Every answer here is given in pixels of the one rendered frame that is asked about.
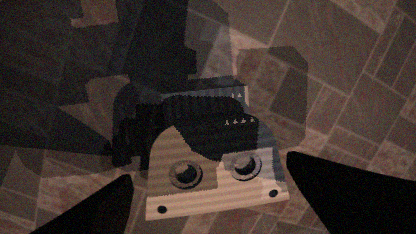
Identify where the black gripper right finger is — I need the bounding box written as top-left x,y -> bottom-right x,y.
286,151 -> 416,234

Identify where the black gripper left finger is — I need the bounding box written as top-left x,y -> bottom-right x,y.
29,174 -> 134,234

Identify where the grey plate with two round holes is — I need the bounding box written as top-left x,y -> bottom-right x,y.
145,111 -> 290,220

